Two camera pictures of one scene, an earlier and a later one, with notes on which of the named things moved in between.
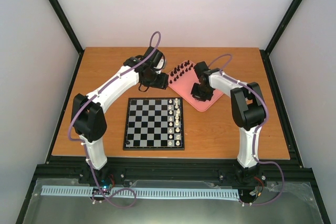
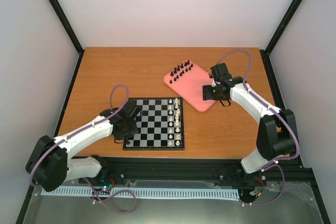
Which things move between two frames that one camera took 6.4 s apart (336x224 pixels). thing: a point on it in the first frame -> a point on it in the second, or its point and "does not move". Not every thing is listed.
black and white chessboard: [154, 124] does not move
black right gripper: [196, 96] -> [207, 94]
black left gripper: [163, 84] -> [134, 131]
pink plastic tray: [180, 80] does not move
